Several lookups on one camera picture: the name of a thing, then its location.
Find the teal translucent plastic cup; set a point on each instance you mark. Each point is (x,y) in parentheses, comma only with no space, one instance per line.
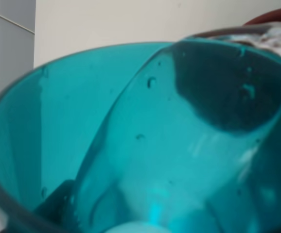
(160,137)

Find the red plastic cup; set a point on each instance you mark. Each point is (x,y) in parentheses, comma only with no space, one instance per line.
(264,21)

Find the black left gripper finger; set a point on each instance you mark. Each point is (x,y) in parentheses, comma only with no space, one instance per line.
(54,206)

